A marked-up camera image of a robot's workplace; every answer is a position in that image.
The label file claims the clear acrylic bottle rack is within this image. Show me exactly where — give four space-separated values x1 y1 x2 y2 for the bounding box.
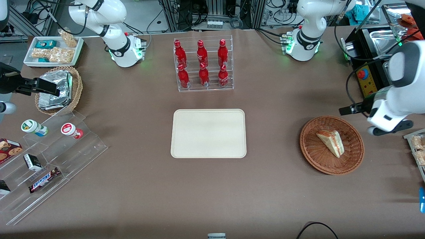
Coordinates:
173 35 234 93

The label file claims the red cookie box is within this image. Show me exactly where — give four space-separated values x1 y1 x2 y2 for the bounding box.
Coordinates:
0 138 24 165

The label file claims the red food piece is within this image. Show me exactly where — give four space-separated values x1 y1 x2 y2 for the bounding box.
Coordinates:
403 29 425 43

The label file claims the cream plastic tray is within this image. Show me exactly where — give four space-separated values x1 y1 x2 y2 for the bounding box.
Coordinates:
170 109 247 159

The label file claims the red cola bottle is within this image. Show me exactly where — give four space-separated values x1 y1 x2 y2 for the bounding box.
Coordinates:
174 40 187 68
177 64 190 89
199 62 210 87
197 40 208 68
217 39 229 67
218 64 229 88

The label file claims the silver foil wrapped package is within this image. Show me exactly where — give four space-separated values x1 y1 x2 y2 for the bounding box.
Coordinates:
38 93 72 111
39 70 73 100

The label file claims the red lid yogurt cup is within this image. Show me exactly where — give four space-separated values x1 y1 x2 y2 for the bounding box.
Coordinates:
61 122 84 139

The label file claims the teal cloth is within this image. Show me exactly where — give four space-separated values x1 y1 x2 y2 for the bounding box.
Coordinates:
352 4 376 21

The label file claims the triangular sandwich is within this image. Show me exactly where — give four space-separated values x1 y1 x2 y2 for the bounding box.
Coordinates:
316 130 345 158

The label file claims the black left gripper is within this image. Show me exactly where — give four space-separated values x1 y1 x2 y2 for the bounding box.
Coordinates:
339 94 379 116

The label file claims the light tan wicker basket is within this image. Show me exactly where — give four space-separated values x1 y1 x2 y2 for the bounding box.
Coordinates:
35 66 83 116

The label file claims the green lid yogurt cup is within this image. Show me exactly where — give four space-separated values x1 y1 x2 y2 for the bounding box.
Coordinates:
21 119 48 137

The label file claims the black floor cable loop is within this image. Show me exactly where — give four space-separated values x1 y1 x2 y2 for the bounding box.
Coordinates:
296 222 338 239

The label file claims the grey tray with snacks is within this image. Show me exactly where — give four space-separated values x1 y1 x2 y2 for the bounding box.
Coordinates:
403 129 425 183

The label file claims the snickers chocolate bar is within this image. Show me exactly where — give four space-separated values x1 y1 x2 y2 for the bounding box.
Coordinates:
28 167 61 194

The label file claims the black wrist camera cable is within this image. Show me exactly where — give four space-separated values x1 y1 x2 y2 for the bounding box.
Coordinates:
345 56 394 100

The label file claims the brown round wicker basket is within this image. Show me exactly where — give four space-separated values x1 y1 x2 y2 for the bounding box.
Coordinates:
299 115 365 176

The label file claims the white rectangular snack tray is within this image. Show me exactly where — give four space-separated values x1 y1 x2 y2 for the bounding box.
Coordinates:
23 36 84 68

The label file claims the small black white carton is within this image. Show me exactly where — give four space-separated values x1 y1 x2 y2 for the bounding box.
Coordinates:
23 153 43 172

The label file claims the clear acrylic step shelf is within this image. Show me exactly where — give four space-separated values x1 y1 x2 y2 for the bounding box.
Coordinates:
0 110 109 226

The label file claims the orange fried food piece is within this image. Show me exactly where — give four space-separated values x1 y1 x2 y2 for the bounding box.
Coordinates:
400 14 416 28

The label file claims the black food warmer appliance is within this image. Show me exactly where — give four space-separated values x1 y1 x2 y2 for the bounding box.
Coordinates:
340 3 425 100

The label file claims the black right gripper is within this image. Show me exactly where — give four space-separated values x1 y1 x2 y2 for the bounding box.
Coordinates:
0 62 61 97

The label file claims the stainless steel warmer pan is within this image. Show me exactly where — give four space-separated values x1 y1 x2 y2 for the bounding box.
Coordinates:
369 29 400 57

